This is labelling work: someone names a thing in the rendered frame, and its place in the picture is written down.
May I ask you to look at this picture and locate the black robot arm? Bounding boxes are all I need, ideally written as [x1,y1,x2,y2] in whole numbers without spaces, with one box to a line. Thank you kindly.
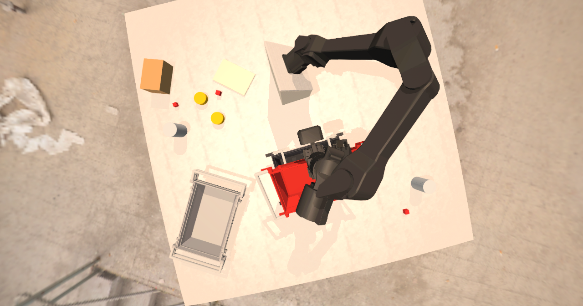
[282,16,440,225]

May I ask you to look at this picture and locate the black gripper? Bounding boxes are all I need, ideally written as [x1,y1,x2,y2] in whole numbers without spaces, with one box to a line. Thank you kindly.
[297,125,325,180]

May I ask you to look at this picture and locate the grey cylinder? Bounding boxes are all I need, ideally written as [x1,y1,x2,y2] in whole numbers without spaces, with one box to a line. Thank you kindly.
[163,122,188,138]
[411,177,436,194]

